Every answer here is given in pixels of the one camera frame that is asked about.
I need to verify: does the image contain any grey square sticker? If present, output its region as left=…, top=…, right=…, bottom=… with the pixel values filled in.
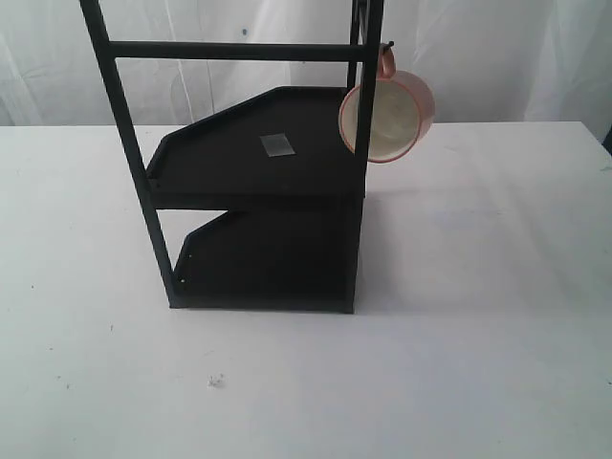
left=260, top=134, right=295, bottom=158

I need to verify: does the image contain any black metal shelf rack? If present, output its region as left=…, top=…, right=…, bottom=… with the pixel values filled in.
left=80, top=1, right=383, bottom=314

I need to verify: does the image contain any white backdrop curtain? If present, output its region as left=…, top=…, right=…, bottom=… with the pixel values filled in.
left=1, top=1, right=611, bottom=138

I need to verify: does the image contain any small white debris scrap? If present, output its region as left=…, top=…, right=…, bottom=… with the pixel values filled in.
left=208, top=374, right=225, bottom=388

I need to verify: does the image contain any pink ceramic mug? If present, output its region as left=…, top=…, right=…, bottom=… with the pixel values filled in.
left=368, top=41, right=435, bottom=164

